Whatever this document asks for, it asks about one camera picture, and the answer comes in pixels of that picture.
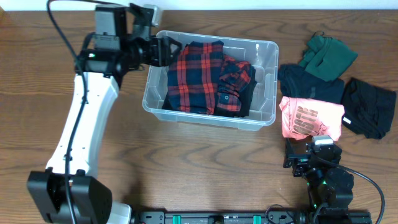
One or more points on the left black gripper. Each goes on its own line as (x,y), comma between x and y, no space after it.
(165,59)

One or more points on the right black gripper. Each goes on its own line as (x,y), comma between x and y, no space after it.
(302,160)

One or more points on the red navy plaid shirt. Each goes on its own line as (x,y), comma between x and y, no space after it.
(199,77)

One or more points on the black pants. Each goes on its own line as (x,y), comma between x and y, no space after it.
(248,99)

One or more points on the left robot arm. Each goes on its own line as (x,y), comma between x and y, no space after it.
(67,190)

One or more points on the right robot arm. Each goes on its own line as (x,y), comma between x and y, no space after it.
(329,187)

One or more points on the pink printed t-shirt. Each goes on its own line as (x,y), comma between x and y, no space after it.
(308,117)

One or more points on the dark navy folded shirt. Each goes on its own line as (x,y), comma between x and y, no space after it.
(295,82)

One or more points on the black folded garment right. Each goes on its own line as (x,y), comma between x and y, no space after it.
(369,109)

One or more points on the clear plastic storage bin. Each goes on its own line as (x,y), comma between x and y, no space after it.
(263,55)

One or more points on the green folded garment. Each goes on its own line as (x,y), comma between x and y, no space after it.
(327,58)

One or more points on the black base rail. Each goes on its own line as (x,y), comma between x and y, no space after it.
(272,216)

